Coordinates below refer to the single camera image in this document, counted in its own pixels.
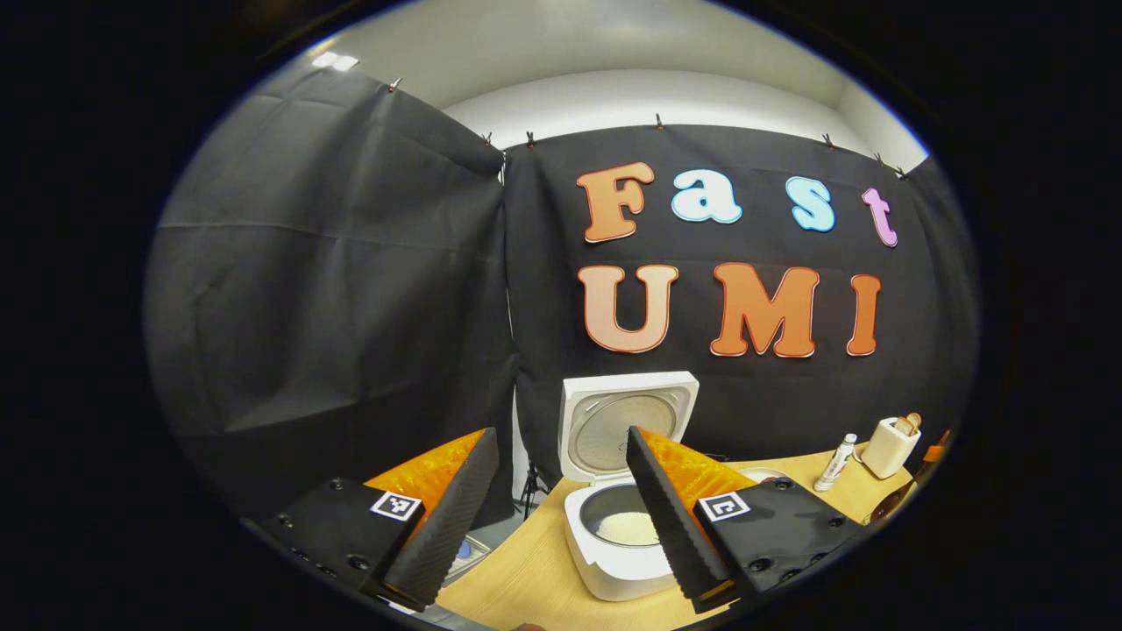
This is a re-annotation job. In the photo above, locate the white rice cooker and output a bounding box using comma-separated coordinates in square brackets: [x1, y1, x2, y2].
[558, 371, 702, 602]

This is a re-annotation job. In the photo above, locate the black backdrop cloth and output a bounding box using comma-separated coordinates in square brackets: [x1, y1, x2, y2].
[143, 66, 981, 527]

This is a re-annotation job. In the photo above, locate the small white bottle green label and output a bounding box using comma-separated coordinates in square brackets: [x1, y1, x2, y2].
[813, 434, 858, 493]

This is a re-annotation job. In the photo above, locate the white toaster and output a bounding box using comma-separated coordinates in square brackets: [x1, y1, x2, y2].
[862, 413, 923, 479]

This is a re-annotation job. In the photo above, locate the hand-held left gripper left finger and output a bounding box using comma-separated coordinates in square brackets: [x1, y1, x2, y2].
[254, 427, 501, 613]

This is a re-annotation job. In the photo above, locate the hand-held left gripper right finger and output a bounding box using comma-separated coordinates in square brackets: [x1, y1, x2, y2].
[626, 426, 869, 614]

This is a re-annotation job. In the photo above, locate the white blue floor device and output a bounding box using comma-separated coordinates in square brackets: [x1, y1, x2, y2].
[443, 535, 492, 586]

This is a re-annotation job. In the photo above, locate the black tripod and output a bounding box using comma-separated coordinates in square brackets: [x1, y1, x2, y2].
[517, 460, 546, 520]

